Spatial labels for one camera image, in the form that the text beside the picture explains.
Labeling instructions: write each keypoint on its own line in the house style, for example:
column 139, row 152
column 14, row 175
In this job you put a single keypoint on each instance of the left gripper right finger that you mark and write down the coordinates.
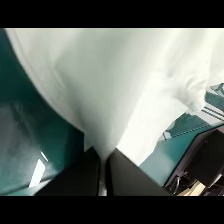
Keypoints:
column 131, row 180

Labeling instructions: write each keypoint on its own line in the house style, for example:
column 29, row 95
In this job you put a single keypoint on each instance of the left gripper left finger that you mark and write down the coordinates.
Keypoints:
column 77, row 178

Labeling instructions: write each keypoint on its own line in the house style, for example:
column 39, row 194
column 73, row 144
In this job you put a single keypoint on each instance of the white T-shirt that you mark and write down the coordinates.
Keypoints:
column 113, row 83

